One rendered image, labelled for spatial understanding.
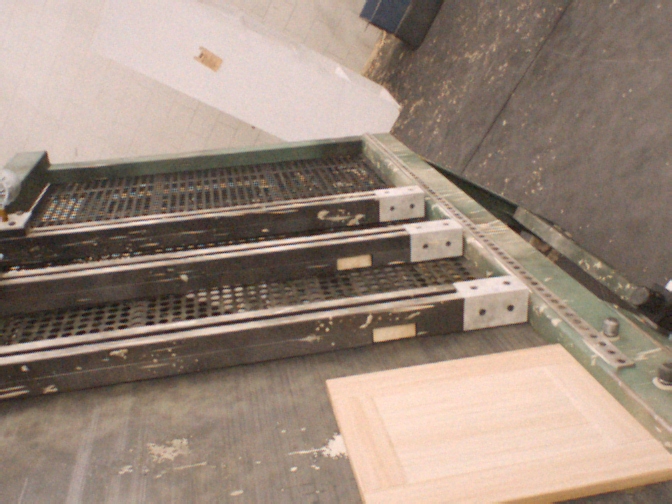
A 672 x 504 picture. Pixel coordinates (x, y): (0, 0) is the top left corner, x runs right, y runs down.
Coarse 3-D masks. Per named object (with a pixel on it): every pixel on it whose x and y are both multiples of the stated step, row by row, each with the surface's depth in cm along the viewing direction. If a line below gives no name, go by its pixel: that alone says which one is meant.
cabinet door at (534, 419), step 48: (336, 384) 105; (384, 384) 104; (432, 384) 104; (480, 384) 104; (528, 384) 103; (576, 384) 102; (384, 432) 94; (432, 432) 94; (480, 432) 93; (528, 432) 93; (576, 432) 92; (624, 432) 91; (384, 480) 85; (432, 480) 85; (480, 480) 84; (528, 480) 84; (576, 480) 83; (624, 480) 84
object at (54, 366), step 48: (432, 288) 123; (480, 288) 122; (528, 288) 121; (96, 336) 113; (144, 336) 113; (192, 336) 111; (240, 336) 113; (288, 336) 115; (336, 336) 117; (0, 384) 107; (48, 384) 109; (96, 384) 111
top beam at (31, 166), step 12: (24, 156) 221; (36, 156) 221; (12, 168) 208; (24, 168) 207; (36, 168) 212; (24, 180) 197; (36, 180) 210; (24, 192) 196; (36, 192) 208; (0, 204) 174; (12, 204) 183; (24, 204) 194
